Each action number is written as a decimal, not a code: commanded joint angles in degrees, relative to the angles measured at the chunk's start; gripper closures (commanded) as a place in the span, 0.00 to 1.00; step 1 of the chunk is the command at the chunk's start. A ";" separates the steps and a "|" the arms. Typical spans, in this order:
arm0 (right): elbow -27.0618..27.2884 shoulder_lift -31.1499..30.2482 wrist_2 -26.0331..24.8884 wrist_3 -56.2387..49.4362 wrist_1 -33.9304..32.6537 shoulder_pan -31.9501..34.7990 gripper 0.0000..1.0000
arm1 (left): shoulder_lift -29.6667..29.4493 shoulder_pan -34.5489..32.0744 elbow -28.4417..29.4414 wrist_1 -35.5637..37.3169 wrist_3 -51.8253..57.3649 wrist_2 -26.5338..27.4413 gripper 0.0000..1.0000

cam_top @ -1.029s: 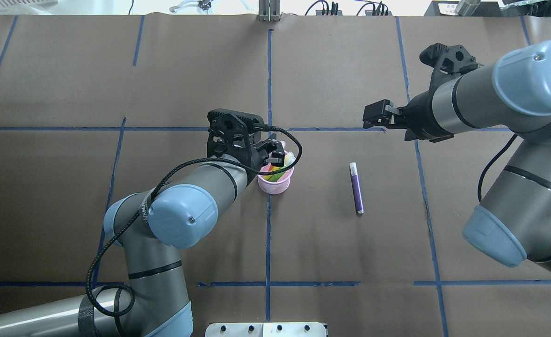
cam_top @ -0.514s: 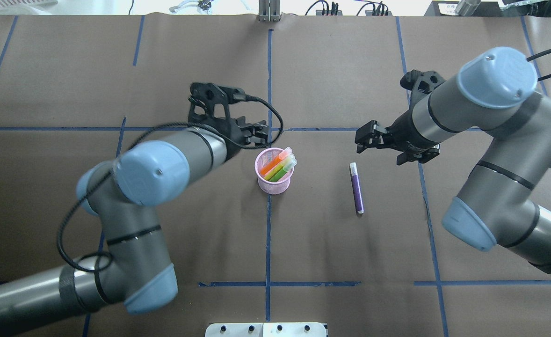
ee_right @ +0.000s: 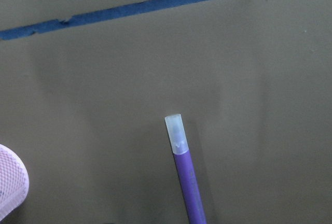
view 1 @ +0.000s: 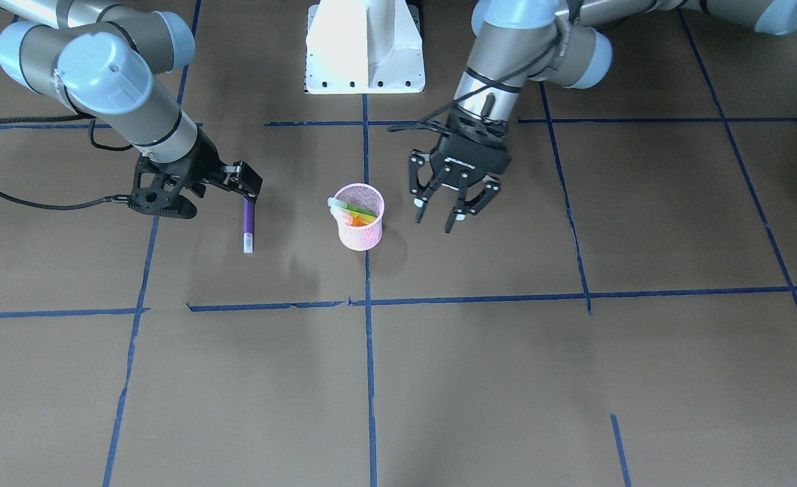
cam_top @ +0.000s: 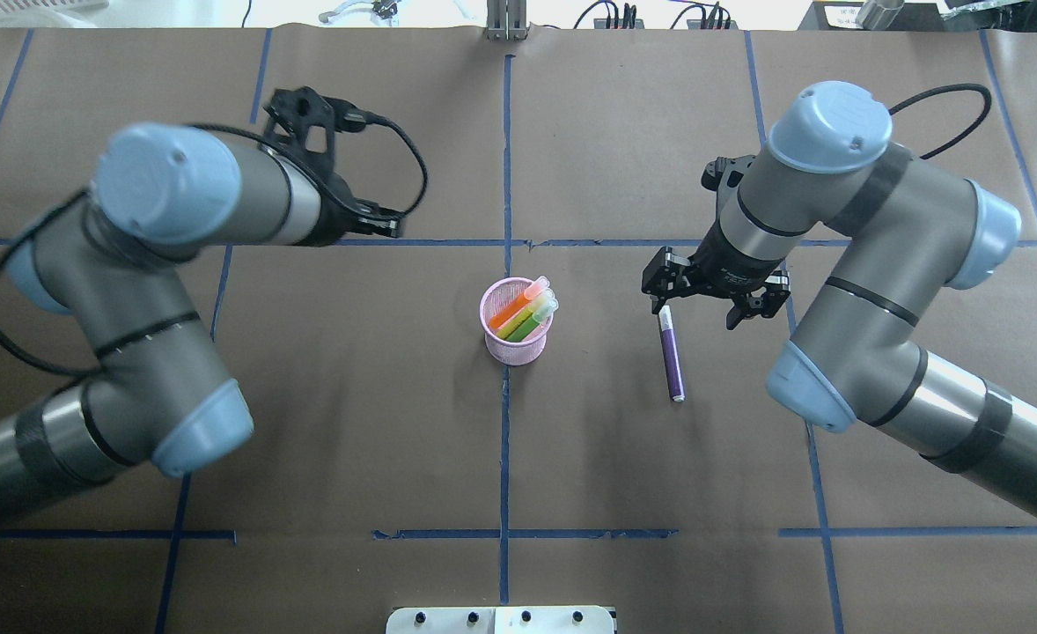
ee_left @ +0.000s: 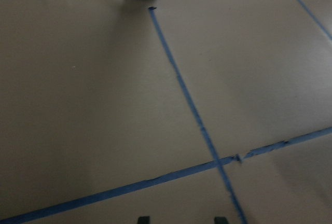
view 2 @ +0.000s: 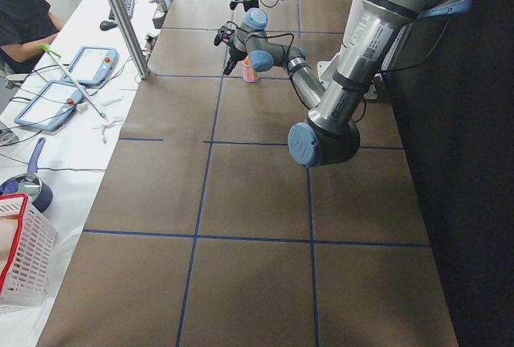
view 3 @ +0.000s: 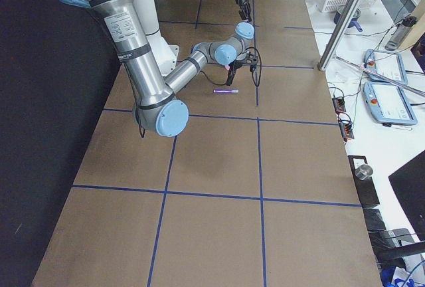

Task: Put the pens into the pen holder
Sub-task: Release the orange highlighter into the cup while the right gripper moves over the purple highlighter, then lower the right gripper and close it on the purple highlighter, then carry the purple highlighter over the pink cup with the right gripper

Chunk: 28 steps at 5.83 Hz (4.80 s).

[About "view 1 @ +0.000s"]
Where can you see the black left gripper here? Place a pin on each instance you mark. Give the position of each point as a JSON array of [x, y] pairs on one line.
[[417, 164]]

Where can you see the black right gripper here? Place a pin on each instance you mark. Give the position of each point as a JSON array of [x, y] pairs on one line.
[[201, 160]]

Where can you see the purple marker pen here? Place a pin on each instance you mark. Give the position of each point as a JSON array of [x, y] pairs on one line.
[[249, 219]]

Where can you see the green highlighter pen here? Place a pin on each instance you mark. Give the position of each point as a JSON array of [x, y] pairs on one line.
[[333, 202]]

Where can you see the orange marker pen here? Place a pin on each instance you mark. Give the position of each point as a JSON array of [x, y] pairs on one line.
[[363, 219]]

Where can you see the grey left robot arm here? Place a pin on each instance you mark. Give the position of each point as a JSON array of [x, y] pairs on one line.
[[557, 42]]

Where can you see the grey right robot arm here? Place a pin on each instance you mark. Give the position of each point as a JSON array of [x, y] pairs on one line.
[[100, 59]]

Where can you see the pink mesh pen holder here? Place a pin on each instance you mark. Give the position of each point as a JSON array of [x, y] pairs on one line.
[[363, 237]]

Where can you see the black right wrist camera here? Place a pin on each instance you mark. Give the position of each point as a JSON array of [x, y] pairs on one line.
[[157, 194]]

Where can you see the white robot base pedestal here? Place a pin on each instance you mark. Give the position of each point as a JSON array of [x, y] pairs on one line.
[[364, 47]]

